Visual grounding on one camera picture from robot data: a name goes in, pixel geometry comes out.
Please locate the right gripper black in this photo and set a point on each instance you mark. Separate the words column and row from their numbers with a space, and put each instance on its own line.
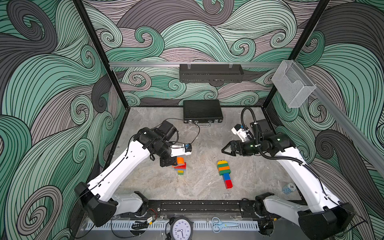
column 233, row 144

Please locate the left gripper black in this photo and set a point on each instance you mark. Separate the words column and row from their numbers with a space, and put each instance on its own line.
column 169, row 161

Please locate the orange half-round block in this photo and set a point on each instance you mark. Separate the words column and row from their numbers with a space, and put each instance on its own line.
column 180, row 161

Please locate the red long lego brick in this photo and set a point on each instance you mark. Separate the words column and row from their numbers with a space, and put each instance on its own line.
column 181, row 167

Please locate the orange lego brick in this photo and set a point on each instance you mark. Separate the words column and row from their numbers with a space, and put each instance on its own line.
column 223, row 169

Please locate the yellow half-round lego brick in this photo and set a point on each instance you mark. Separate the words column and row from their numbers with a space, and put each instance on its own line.
column 222, row 163

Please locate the green long lego brick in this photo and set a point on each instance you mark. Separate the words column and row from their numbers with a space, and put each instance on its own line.
column 223, row 166
column 224, row 172

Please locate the blue square lego brick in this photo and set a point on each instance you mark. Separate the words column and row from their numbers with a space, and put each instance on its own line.
column 226, row 177

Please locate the red square lego brick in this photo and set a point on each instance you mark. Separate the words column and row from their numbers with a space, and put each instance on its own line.
column 228, row 184

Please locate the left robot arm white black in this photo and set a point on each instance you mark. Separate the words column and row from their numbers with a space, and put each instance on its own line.
column 98, row 197

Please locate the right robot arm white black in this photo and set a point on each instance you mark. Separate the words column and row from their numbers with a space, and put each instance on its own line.
column 323, row 214

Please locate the black hard case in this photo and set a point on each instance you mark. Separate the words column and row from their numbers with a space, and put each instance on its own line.
column 202, row 111

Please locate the white analog clock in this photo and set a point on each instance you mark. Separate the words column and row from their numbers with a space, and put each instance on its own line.
column 181, row 228

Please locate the light blue scissors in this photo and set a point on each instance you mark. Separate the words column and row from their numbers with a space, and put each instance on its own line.
column 218, row 225

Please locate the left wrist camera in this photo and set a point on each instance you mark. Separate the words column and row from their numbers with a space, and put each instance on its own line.
column 181, row 150

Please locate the clear plastic wall holder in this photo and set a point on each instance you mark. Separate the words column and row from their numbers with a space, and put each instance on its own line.
column 293, row 83

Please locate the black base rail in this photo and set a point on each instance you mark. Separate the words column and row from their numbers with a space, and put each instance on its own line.
column 210, row 207

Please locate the black wall shelf tray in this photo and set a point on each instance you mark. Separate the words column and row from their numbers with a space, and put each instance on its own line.
column 211, row 73

